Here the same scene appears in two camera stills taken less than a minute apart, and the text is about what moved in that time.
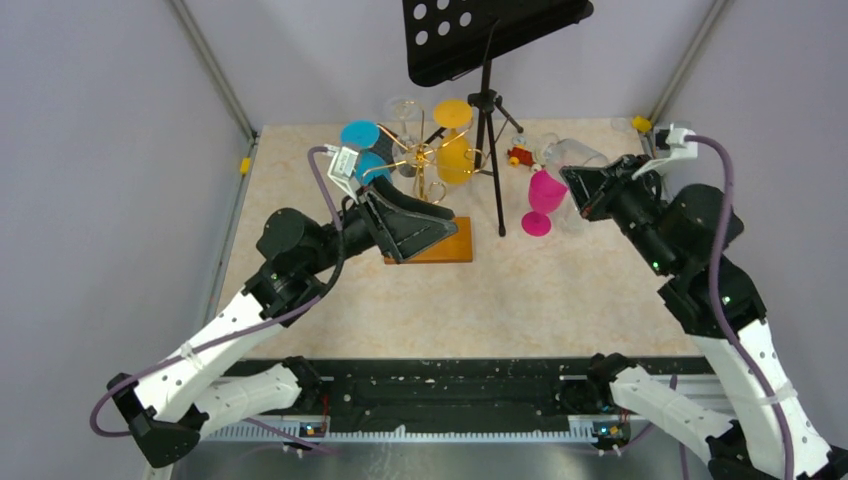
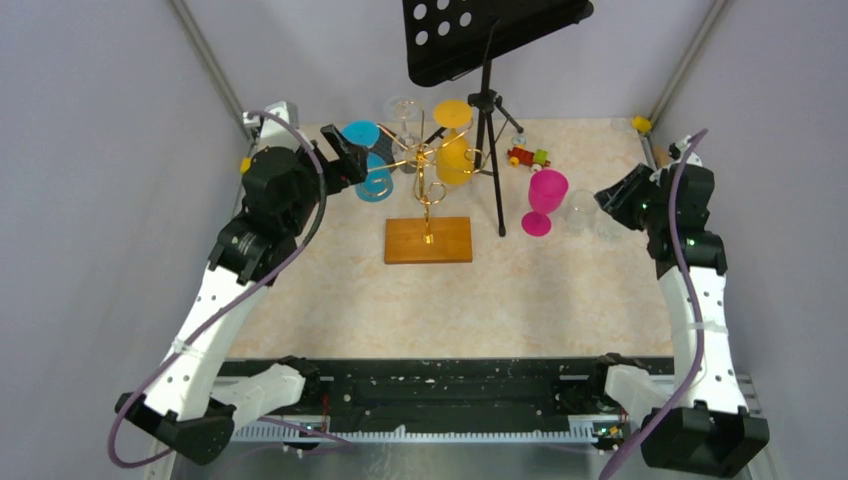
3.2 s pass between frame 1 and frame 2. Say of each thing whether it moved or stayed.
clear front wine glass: stayed
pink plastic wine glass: stayed
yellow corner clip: stayed
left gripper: moved
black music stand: stayed
